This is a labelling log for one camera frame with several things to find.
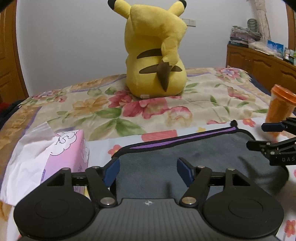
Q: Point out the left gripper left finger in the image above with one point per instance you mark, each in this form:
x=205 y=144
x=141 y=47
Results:
x=100 y=180

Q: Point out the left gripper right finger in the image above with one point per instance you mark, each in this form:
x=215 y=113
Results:
x=197 y=180

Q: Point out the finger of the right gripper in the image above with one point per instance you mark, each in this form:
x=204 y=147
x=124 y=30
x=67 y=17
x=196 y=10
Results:
x=288 y=125
x=265 y=147

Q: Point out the purple and grey towel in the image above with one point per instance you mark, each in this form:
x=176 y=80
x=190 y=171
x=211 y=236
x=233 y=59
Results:
x=149 y=170

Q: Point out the orange plastic cup with lid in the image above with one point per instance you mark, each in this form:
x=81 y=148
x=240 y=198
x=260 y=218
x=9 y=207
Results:
x=282 y=104

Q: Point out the wooden cabinet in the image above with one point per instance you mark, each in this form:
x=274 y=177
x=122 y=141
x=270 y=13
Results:
x=265 y=69

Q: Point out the pink tissue box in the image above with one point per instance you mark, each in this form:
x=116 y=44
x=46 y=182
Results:
x=37 y=156

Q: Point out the floral bed blanket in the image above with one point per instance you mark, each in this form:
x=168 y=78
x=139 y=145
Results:
x=105 y=108

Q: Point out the blue picture card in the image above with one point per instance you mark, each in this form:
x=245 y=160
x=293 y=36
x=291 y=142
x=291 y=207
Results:
x=277 y=48

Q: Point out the stack of clutter on cabinet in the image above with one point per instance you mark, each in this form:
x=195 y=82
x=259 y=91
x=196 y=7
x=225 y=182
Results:
x=242 y=37

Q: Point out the cream patterned curtain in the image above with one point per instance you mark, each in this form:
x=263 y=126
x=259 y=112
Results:
x=260 y=23

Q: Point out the yellow Pikachu plush toy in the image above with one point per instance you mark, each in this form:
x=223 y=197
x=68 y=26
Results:
x=152 y=38

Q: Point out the white wall switch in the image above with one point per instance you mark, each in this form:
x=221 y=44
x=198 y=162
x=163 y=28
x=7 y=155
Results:
x=189 y=22

